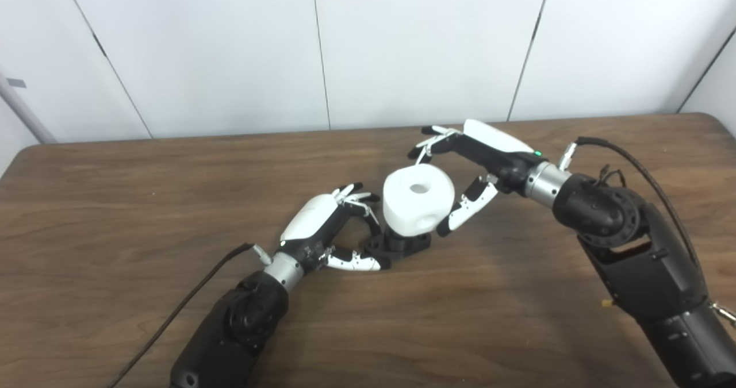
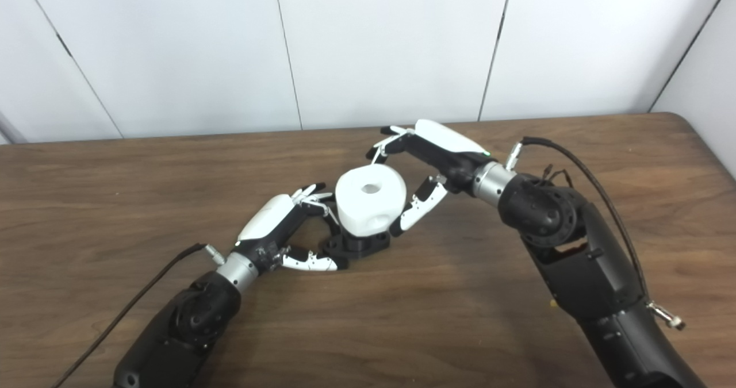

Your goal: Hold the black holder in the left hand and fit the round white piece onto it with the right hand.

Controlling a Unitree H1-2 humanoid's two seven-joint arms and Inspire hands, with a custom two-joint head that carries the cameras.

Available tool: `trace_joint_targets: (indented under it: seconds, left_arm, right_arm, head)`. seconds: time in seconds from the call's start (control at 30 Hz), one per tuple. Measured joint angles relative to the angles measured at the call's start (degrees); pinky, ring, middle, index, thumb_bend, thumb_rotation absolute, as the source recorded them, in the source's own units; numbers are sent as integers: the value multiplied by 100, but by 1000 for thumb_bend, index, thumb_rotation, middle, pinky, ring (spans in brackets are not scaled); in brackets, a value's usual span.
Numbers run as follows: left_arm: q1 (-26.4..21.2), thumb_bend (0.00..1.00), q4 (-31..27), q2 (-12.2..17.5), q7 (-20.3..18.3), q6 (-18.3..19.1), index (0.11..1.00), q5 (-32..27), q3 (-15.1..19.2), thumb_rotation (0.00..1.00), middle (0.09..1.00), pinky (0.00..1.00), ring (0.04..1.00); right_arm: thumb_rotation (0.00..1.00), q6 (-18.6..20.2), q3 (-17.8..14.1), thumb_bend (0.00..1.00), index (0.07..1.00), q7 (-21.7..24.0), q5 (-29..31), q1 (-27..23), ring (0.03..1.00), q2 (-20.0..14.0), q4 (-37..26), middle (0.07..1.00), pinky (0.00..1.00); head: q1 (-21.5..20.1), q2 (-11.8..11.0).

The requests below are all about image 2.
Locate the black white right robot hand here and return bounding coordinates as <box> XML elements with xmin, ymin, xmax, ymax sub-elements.
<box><xmin>366</xmin><ymin>119</ymin><xmax>492</xmax><ymax>238</ymax></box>

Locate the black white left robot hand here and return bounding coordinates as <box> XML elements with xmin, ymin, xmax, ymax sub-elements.
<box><xmin>233</xmin><ymin>182</ymin><xmax>348</xmax><ymax>275</ymax></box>

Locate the black plastic holder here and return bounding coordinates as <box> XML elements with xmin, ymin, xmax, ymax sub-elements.
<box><xmin>320</xmin><ymin>204</ymin><xmax>392</xmax><ymax>260</ymax></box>

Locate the round white plastic piece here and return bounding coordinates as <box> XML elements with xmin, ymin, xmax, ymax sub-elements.
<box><xmin>335</xmin><ymin>164</ymin><xmax>407</xmax><ymax>238</ymax></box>

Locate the silver connector plug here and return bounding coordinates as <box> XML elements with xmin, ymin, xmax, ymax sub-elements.
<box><xmin>646</xmin><ymin>301</ymin><xmax>686</xmax><ymax>331</ymax></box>

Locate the thin black wire loop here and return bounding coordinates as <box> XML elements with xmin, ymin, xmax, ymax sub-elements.
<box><xmin>538</xmin><ymin>164</ymin><xmax>576</xmax><ymax>190</ymax></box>

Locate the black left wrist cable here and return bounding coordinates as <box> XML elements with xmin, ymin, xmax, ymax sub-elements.
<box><xmin>52</xmin><ymin>243</ymin><xmax>226</xmax><ymax>388</ymax></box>

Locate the grey wall corner trim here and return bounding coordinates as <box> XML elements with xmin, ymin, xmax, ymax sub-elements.
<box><xmin>0</xmin><ymin>109</ymin><xmax>26</xmax><ymax>144</ymax></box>

